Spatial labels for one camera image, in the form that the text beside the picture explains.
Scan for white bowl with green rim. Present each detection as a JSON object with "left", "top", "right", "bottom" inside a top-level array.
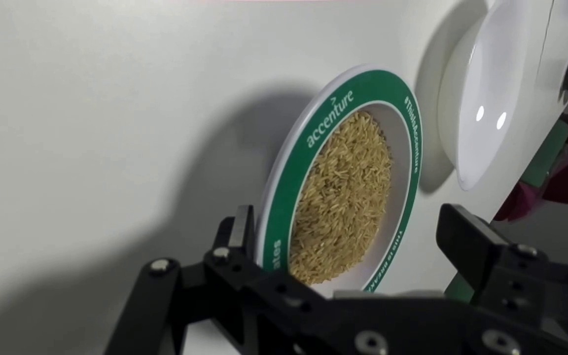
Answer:
[{"left": 252, "top": 62, "right": 426, "bottom": 293}]

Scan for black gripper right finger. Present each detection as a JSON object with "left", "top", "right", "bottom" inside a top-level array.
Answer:
[{"left": 436, "top": 202, "right": 568, "bottom": 331}]

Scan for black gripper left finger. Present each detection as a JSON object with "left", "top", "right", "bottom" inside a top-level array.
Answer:
[{"left": 102, "top": 202, "right": 325, "bottom": 355}]

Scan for brown rice grains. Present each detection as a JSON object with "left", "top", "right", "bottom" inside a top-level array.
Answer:
[{"left": 288, "top": 108, "right": 394, "bottom": 285}]

